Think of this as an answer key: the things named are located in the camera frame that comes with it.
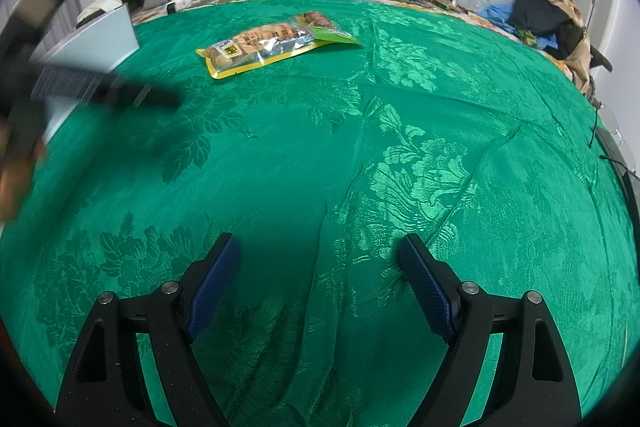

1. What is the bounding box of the black clothing pile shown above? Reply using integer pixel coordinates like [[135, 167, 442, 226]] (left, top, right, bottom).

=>
[[508, 0, 613, 72]]

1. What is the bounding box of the green embroidered cloth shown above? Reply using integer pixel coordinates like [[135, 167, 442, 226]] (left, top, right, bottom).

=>
[[0, 0, 637, 427]]

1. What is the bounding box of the person's left hand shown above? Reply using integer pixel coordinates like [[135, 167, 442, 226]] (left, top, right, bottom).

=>
[[0, 119, 47, 225]]

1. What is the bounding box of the yellow peanut bag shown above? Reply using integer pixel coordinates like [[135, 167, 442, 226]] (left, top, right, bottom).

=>
[[196, 23, 329, 80]]

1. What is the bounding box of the floral bed sheet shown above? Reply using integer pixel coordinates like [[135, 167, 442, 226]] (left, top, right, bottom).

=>
[[120, 0, 585, 106]]

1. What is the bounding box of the white cardboard storage box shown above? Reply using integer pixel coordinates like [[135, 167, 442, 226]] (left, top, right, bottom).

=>
[[29, 3, 141, 143]]

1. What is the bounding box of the green clear snack bag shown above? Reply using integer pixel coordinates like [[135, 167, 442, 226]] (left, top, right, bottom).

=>
[[295, 11, 359, 44]]

